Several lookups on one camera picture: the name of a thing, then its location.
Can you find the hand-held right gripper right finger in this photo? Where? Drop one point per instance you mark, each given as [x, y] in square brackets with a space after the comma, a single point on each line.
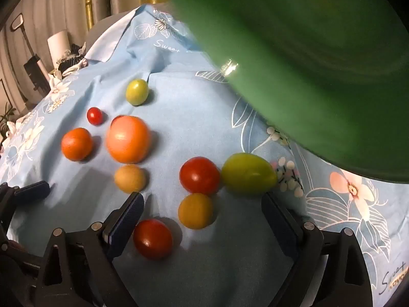
[277, 219]

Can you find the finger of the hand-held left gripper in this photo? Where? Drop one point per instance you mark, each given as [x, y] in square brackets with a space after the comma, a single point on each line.
[32, 191]

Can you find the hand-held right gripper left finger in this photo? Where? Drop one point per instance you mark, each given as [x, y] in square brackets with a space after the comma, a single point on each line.
[127, 219]

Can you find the small tan tomato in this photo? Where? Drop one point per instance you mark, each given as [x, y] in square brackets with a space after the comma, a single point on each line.
[130, 178]

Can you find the large green tomato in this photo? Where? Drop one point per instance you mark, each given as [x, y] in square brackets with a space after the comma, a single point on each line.
[249, 174]

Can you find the orange mandarin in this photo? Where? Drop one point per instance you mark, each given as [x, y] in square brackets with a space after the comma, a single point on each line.
[76, 144]

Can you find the yellow tomato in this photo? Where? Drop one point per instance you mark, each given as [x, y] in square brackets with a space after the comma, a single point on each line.
[195, 211]

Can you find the large orange tomato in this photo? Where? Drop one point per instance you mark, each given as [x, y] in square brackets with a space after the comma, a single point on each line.
[127, 139]

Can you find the small red cherry tomato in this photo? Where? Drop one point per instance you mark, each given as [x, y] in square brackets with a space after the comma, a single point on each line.
[95, 116]

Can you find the small yellow-green tomato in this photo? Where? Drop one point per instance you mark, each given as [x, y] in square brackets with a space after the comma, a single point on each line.
[137, 92]

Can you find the green plastic bowl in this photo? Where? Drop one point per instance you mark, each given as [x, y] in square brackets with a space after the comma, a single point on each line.
[303, 54]

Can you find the green houseplant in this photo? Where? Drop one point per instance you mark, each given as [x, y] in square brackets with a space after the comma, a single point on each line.
[6, 115]

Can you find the blue floral bedsheet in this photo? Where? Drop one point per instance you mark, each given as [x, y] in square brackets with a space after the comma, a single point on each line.
[191, 128]

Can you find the white paper roll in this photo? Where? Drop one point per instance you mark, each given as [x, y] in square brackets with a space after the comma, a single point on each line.
[59, 45]

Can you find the gold curved rail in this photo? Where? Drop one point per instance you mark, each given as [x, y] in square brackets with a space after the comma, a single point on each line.
[87, 3]

